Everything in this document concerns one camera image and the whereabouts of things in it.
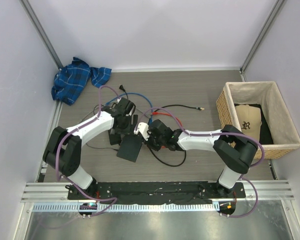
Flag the red ethernet cable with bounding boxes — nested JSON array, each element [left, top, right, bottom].
[[151, 111, 182, 126]]

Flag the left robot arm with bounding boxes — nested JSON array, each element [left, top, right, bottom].
[[42, 97, 138, 200]]

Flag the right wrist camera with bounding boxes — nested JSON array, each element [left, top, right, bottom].
[[133, 122, 150, 141]]

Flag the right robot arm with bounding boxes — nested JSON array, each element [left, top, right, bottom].
[[137, 119, 259, 198]]

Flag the black ethernet cable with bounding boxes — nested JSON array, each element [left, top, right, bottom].
[[149, 104, 206, 168]]

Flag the beige cap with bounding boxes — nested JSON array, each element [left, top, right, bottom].
[[235, 104, 262, 141]]

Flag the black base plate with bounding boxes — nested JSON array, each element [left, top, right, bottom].
[[67, 180, 247, 205]]

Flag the blue plaid cloth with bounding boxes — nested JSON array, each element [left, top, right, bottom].
[[51, 57, 112, 106]]

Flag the wicker basket with liner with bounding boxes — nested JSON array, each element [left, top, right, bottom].
[[216, 81, 300, 159]]

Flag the blue ethernet cable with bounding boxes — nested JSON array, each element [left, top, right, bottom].
[[106, 91, 155, 113]]

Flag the black network switch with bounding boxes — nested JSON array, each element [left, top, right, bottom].
[[116, 135, 143, 163]]

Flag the slotted cable duct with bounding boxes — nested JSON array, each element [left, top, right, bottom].
[[32, 201, 220, 213]]

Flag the black garment in basket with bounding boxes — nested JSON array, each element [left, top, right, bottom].
[[234, 103, 274, 145]]

